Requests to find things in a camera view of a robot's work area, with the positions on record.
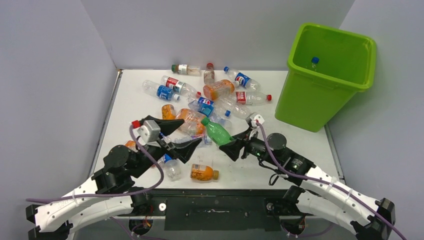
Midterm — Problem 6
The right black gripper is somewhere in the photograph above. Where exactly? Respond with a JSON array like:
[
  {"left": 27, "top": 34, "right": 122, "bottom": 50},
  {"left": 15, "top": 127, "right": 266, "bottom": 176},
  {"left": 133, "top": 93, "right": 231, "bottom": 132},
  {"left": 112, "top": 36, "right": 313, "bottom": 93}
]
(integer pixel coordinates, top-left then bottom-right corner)
[{"left": 220, "top": 126, "right": 281, "bottom": 167}]

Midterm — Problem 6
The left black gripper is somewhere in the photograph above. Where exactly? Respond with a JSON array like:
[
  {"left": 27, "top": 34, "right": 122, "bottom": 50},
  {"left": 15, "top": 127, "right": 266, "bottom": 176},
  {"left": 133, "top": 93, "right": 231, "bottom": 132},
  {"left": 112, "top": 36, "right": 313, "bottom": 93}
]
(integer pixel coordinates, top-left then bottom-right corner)
[{"left": 130, "top": 116, "right": 202, "bottom": 178}]

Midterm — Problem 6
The green plastic bottle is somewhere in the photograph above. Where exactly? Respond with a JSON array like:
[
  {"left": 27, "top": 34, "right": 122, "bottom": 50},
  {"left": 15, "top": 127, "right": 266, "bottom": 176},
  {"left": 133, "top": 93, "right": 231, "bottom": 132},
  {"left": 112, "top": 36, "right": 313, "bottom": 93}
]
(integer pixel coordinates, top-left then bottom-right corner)
[{"left": 200, "top": 117, "right": 234, "bottom": 147}]

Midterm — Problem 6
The orange bottle brown cap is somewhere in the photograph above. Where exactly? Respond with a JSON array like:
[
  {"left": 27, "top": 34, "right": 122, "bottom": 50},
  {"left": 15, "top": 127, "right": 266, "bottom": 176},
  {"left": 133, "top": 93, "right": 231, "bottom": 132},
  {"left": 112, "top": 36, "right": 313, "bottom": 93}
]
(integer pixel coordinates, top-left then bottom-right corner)
[{"left": 190, "top": 164, "right": 219, "bottom": 182}]

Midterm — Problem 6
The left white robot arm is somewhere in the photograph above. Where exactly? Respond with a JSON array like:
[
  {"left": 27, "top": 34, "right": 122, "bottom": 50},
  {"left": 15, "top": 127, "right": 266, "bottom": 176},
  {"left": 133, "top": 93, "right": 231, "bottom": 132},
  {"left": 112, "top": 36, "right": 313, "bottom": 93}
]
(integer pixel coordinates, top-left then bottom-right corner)
[{"left": 25, "top": 116, "right": 202, "bottom": 240}]

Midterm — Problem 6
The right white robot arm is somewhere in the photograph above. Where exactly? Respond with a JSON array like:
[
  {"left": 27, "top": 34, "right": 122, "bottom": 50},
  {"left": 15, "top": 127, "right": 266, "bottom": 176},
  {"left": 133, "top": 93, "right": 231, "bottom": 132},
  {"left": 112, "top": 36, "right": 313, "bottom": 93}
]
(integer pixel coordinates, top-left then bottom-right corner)
[{"left": 218, "top": 127, "right": 396, "bottom": 240}]

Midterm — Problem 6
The green plastic bin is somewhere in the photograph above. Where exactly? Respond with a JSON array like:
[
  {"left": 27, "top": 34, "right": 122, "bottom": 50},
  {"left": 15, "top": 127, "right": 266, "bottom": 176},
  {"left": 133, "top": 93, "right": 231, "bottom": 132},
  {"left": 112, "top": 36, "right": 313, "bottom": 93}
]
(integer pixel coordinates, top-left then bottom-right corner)
[{"left": 274, "top": 23, "right": 377, "bottom": 133}]

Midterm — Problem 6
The large orange crushed bottle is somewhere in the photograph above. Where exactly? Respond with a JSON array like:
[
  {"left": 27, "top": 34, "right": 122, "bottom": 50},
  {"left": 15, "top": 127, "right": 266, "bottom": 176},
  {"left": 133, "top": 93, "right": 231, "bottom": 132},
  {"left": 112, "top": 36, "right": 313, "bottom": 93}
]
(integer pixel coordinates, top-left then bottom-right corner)
[{"left": 175, "top": 108, "right": 206, "bottom": 136}]

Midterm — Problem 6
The small orange bottle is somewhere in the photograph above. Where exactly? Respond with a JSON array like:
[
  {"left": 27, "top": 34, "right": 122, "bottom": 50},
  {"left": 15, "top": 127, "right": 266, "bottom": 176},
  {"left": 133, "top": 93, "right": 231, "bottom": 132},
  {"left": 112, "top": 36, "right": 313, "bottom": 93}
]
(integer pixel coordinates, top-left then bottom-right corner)
[{"left": 161, "top": 104, "right": 176, "bottom": 120}]

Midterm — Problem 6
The central pepsi bottle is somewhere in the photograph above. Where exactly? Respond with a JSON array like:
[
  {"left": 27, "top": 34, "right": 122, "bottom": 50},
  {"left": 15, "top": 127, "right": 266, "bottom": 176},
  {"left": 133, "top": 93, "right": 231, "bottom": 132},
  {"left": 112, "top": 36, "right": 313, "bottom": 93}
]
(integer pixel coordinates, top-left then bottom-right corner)
[{"left": 187, "top": 96, "right": 231, "bottom": 126}]

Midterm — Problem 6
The orange crushed bottle left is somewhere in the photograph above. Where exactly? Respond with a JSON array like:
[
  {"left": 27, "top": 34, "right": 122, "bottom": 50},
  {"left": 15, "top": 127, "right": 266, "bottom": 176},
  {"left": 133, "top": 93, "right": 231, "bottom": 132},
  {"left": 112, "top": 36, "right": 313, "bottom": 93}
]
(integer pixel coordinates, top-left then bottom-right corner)
[{"left": 124, "top": 140, "right": 138, "bottom": 152}]

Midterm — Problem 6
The red label clear bottle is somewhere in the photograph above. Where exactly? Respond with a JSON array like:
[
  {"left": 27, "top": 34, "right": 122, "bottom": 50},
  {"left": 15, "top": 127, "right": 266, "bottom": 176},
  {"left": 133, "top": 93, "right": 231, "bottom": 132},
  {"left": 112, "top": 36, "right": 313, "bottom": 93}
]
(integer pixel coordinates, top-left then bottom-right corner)
[{"left": 229, "top": 91, "right": 272, "bottom": 106}]

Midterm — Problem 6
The blue label water bottle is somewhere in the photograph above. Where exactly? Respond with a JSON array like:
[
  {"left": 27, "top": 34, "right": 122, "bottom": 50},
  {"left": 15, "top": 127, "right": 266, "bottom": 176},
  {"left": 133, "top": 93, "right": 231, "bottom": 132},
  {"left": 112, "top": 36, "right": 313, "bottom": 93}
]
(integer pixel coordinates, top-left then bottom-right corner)
[{"left": 142, "top": 80, "right": 180, "bottom": 102}]

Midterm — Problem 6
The red blue label bottle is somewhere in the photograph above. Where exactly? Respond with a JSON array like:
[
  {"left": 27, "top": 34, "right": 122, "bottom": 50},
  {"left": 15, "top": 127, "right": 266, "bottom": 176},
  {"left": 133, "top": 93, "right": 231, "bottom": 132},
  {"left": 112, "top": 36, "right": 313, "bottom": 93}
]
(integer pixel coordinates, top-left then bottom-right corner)
[{"left": 161, "top": 75, "right": 202, "bottom": 98}]

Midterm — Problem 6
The orange bottle white cap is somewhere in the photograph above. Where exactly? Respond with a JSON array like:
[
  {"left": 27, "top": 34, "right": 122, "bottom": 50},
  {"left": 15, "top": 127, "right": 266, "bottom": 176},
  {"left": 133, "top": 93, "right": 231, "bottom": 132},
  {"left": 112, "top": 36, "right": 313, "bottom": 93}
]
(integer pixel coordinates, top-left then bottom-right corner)
[{"left": 202, "top": 79, "right": 240, "bottom": 101}]

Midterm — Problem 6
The green cap brown bottle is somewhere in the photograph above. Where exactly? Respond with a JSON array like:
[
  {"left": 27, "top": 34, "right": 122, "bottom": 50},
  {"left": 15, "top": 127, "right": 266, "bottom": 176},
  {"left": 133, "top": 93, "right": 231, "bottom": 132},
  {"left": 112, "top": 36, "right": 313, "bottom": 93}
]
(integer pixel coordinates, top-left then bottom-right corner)
[{"left": 171, "top": 64, "right": 202, "bottom": 76}]

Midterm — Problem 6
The red cap small bottle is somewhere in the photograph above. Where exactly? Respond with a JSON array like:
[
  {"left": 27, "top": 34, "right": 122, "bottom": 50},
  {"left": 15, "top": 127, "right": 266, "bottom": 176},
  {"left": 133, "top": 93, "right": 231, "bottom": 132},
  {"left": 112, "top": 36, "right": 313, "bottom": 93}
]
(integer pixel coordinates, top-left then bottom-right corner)
[{"left": 203, "top": 63, "right": 215, "bottom": 85}]

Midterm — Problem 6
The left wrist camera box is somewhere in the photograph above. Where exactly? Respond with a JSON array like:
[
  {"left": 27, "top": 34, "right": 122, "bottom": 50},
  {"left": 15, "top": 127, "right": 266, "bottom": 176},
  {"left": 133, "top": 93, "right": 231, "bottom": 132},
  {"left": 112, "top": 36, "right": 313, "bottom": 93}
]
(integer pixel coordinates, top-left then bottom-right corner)
[{"left": 131, "top": 120, "right": 161, "bottom": 146}]

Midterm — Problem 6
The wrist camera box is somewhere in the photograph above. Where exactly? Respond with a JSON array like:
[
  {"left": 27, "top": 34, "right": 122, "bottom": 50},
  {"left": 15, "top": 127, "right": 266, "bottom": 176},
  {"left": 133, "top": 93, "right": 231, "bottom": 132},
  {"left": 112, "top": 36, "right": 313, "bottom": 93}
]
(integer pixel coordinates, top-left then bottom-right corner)
[
  {"left": 246, "top": 112, "right": 265, "bottom": 128},
  {"left": 131, "top": 120, "right": 161, "bottom": 146}
]

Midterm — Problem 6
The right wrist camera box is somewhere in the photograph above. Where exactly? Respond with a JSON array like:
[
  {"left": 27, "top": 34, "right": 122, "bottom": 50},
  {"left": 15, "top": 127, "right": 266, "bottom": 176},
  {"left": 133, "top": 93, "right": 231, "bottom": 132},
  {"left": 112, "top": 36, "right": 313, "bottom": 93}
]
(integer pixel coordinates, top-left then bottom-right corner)
[{"left": 246, "top": 112, "right": 265, "bottom": 128}]

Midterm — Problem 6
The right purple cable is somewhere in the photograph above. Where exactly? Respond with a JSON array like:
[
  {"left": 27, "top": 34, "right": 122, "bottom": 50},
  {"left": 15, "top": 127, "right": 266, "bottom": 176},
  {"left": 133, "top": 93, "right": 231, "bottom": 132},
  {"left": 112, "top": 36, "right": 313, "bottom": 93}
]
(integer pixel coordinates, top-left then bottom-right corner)
[{"left": 255, "top": 121, "right": 407, "bottom": 240}]

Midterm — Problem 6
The purple cable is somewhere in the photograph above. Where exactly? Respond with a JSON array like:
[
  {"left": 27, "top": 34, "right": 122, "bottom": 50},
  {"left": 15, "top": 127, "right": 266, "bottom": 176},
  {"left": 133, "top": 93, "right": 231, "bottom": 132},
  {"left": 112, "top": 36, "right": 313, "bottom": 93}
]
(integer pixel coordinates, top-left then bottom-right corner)
[
  {"left": 25, "top": 125, "right": 166, "bottom": 240},
  {"left": 255, "top": 121, "right": 407, "bottom": 240}
]

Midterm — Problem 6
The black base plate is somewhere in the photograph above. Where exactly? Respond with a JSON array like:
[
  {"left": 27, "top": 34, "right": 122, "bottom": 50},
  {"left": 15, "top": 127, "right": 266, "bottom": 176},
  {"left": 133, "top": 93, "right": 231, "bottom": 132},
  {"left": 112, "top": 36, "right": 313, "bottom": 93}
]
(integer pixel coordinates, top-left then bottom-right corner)
[{"left": 121, "top": 188, "right": 305, "bottom": 232}]

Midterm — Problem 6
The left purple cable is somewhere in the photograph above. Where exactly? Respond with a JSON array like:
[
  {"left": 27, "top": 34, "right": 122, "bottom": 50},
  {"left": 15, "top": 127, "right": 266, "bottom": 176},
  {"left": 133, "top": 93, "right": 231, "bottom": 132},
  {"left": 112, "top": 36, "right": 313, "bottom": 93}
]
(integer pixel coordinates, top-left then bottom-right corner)
[{"left": 25, "top": 125, "right": 166, "bottom": 240}]

